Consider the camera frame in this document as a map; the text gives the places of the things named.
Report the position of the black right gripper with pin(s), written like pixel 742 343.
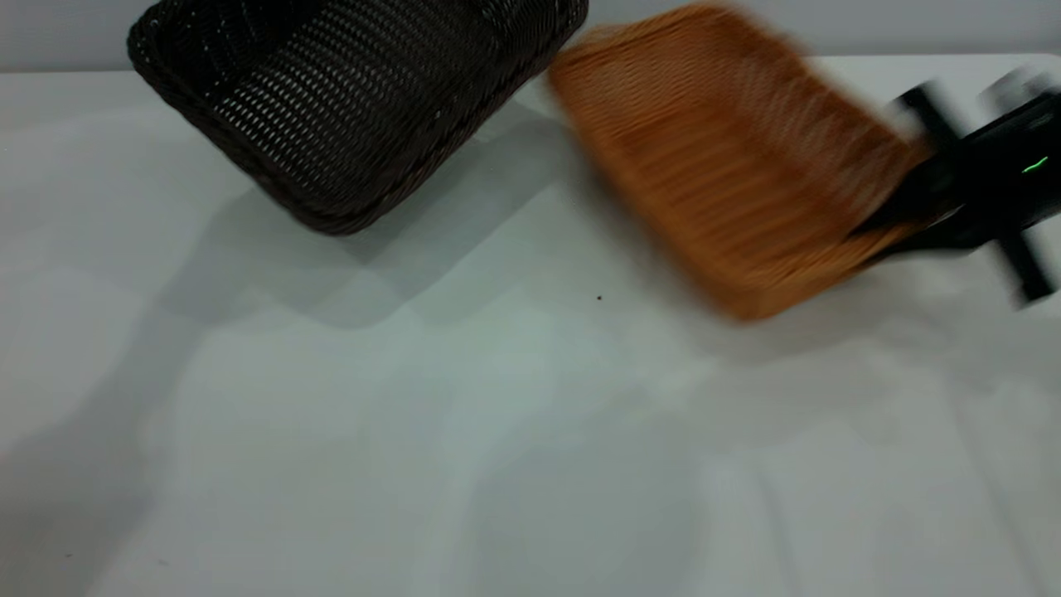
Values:
pixel 995 174

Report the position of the black woven plastic basket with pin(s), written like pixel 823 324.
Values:
pixel 348 108

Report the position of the orange woven plastic basket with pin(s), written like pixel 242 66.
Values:
pixel 729 166

